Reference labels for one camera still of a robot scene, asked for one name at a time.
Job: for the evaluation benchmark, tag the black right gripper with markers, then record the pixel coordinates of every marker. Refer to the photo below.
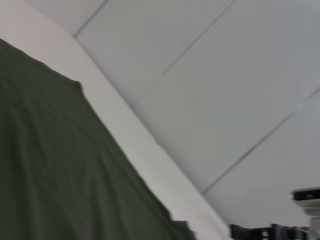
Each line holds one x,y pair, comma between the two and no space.
290,233

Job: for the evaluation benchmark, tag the dark green FREE t-shirt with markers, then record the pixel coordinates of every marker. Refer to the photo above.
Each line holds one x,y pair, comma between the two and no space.
62,162

